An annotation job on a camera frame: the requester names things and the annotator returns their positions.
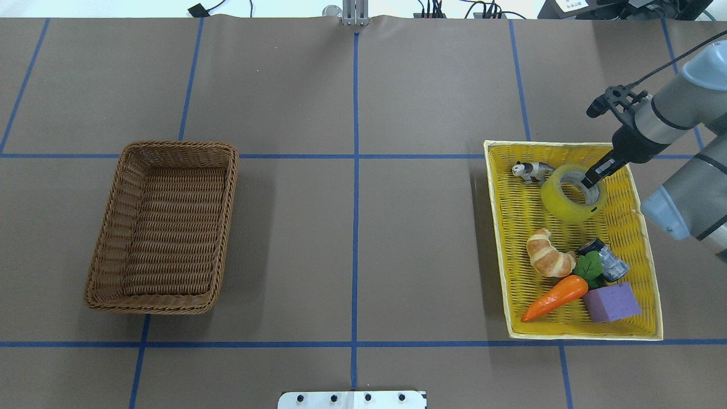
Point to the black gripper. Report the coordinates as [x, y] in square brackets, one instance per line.
[631, 141]

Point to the yellow tape roll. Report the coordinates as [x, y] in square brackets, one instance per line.
[565, 196]

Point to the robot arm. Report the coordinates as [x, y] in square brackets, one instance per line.
[692, 202]

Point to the yellow woven basket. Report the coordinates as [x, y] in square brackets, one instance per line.
[517, 212]

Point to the brown wicker basket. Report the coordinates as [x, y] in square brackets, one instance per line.
[164, 236]

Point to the toy panda figure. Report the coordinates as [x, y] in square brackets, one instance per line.
[532, 172]

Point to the small can with red lid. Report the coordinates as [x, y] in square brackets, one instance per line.
[614, 268]

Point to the green toy leaf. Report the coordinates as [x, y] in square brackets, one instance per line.
[590, 268]

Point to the toy croissant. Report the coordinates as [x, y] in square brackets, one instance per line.
[546, 259]

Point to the orange toy carrot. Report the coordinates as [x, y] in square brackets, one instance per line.
[569, 289]

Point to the purple foam cube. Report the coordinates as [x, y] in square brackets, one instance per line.
[611, 303]

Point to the small black device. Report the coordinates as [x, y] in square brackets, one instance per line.
[198, 11]

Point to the aluminium frame post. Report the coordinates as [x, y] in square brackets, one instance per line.
[355, 13]

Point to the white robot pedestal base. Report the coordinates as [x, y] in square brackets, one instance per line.
[354, 399]

